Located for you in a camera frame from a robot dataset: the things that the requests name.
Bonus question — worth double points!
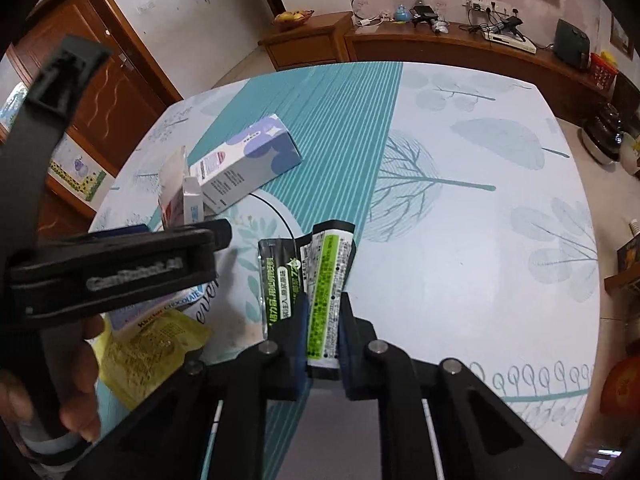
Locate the black green snack wrapper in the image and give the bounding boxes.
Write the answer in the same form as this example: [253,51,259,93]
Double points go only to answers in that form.
[257,220,358,373]

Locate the red basket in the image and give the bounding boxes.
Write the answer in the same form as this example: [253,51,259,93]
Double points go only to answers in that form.
[589,51,618,92]

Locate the purple white carton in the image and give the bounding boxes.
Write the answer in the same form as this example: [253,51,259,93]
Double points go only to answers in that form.
[189,114,303,211]

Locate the small white box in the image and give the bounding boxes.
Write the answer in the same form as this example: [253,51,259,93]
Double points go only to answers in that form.
[157,146,206,226]

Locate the person's left hand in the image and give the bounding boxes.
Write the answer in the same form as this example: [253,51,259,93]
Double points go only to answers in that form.
[0,312,106,443]

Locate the dark green device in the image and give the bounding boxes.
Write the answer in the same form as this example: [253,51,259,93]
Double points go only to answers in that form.
[552,19,592,71]

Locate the fruit bowl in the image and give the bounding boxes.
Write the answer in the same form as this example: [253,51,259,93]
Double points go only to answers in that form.
[272,9,315,28]

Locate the white chocolate box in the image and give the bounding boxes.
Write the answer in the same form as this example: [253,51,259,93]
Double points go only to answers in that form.
[107,285,206,333]

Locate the brown wooden door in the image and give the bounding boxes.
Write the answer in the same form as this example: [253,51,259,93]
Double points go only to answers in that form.
[10,0,183,176]
[37,175,101,241]

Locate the small wooden cabinet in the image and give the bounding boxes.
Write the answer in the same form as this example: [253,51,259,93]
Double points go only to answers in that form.
[257,11,353,72]

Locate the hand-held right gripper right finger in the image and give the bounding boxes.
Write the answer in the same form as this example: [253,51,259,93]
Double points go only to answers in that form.
[337,292,576,480]

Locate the white set-top box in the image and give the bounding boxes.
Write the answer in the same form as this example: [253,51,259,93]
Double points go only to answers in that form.
[482,30,538,56]

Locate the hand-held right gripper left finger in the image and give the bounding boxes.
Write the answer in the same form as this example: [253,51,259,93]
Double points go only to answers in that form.
[75,292,313,480]

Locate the orange round object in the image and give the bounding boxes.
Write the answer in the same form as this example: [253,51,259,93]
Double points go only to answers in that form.
[602,355,640,411]

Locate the yellow-green foil bag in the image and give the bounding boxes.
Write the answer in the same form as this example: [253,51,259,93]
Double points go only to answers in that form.
[92,307,212,411]

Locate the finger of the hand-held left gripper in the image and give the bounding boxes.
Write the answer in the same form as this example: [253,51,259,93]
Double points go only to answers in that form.
[90,219,233,253]

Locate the black white kettle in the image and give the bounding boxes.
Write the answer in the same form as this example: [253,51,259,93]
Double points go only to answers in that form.
[580,102,626,166]

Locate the framed picture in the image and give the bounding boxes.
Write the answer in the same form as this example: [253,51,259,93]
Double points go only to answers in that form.
[610,12,635,58]

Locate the tree print tablecloth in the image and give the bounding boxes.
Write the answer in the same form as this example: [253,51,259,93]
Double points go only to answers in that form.
[87,60,601,480]

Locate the long wooden sideboard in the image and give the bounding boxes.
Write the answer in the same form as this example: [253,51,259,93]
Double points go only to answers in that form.
[345,20,613,111]

